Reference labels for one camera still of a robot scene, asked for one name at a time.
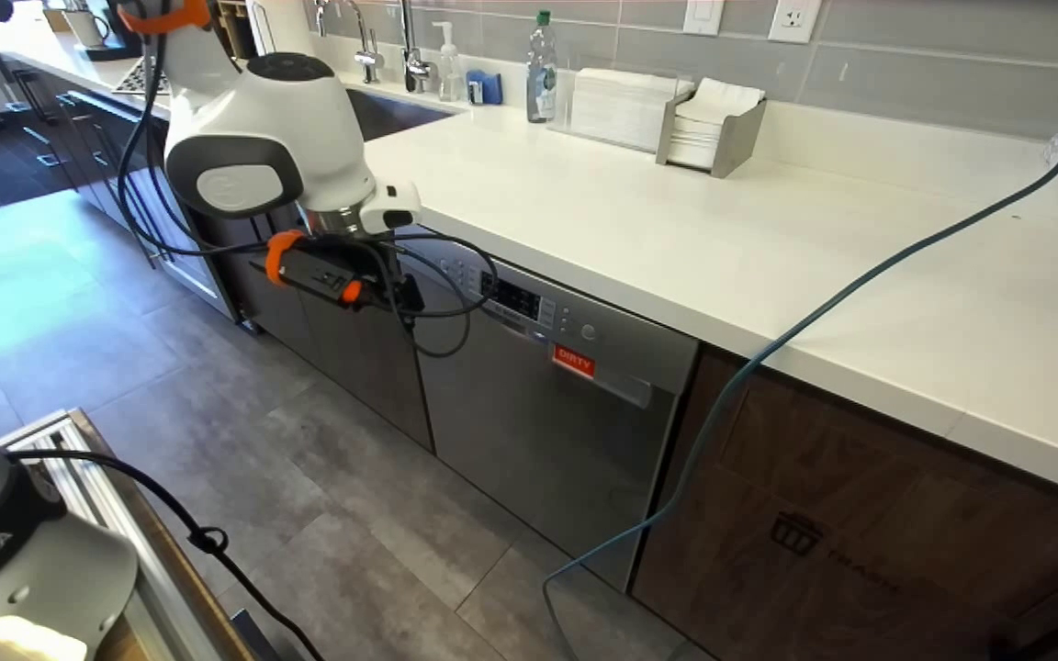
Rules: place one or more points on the blue sponge cloth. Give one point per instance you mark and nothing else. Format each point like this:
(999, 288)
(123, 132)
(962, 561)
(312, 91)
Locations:
(482, 91)

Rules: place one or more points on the clear plastic bottle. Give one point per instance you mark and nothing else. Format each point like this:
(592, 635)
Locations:
(540, 73)

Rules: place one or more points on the white soap dispenser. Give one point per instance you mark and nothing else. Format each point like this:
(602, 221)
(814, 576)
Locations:
(448, 65)

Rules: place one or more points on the stainless steel sink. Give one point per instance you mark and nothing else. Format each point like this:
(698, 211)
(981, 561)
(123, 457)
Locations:
(378, 116)

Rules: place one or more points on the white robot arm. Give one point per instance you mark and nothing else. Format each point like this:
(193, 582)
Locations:
(261, 135)

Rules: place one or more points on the white wall outlet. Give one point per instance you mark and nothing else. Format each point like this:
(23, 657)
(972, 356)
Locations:
(793, 19)

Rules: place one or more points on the dark wood right cabinet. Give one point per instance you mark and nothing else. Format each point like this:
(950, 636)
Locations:
(818, 531)

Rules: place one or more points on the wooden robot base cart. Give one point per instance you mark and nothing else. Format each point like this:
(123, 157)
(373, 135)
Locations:
(104, 582)

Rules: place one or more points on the chrome sink faucet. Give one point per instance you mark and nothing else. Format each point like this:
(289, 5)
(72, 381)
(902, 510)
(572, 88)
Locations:
(374, 40)

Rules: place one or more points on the dark wood cabinet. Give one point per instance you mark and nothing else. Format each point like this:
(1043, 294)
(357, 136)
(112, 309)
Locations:
(818, 531)
(367, 356)

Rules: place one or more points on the dark wood left cabinet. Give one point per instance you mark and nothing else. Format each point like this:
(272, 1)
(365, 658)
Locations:
(367, 356)

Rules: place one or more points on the black orange wrist camera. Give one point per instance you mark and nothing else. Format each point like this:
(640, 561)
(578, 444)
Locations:
(350, 274)

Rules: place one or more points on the stainless steel dishwasher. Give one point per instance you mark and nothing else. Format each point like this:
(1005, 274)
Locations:
(572, 457)

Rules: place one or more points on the grey metal napkin holder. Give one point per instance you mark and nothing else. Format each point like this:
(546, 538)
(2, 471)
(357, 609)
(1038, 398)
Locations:
(715, 132)

